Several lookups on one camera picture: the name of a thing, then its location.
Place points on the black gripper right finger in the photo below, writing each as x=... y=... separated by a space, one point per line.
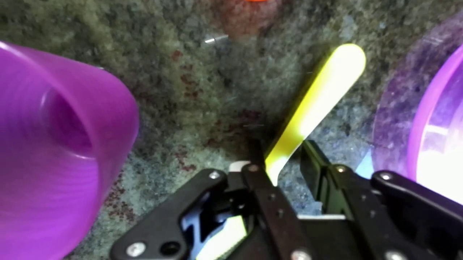
x=410 y=217

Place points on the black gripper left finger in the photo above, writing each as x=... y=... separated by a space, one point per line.
x=159 y=225

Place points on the green plastic knife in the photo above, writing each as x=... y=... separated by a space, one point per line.
x=323 y=91

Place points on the purple plastic cup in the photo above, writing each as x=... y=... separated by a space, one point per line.
x=52 y=153

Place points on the purple plastic plate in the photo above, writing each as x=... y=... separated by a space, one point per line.
x=434 y=120

